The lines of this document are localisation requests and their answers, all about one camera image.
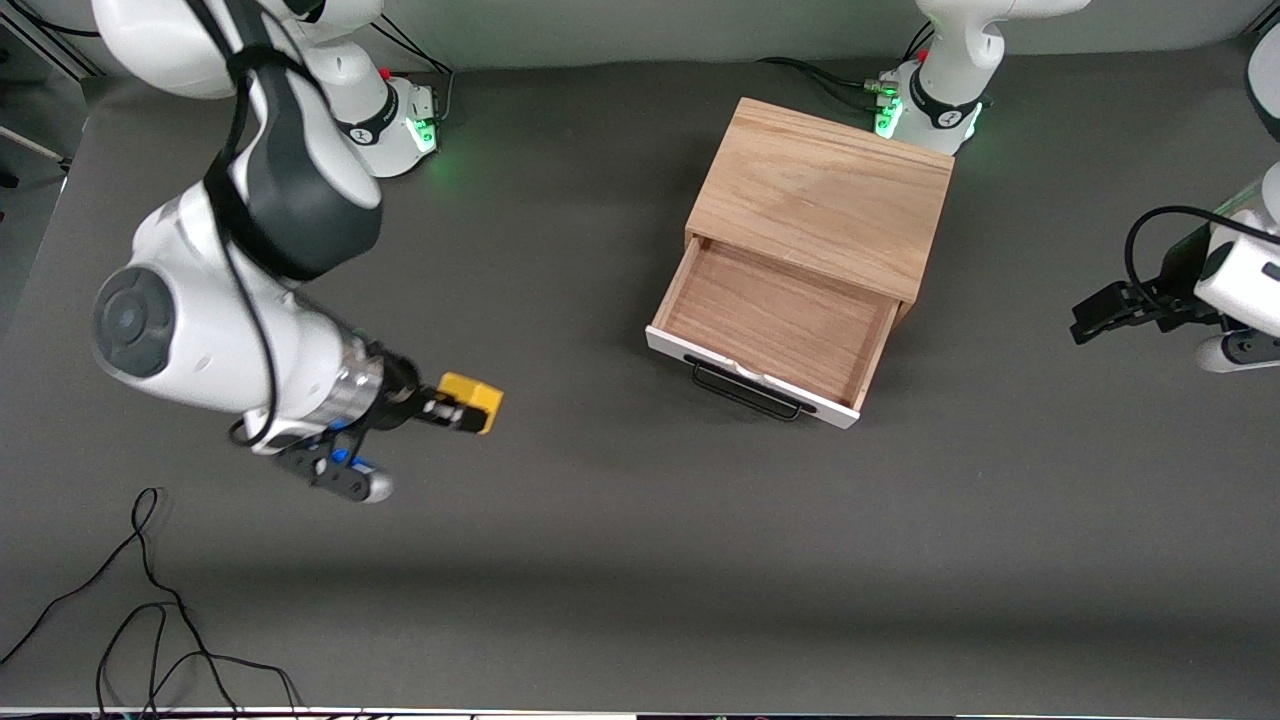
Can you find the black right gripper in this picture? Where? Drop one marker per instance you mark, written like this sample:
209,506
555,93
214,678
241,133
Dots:
400,398

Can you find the wooden drawer cabinet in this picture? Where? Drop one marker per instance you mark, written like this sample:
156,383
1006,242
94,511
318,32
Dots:
825,190

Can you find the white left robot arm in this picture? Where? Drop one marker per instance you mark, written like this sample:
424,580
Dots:
950,60

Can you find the yellow wooden block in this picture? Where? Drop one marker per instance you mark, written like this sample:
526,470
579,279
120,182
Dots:
478,395

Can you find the aluminium frame rail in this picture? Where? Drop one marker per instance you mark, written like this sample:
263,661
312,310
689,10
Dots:
40,45

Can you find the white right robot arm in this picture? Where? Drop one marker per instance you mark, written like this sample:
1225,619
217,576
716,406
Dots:
200,320

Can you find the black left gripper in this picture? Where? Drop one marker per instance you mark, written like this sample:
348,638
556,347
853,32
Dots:
1180,272

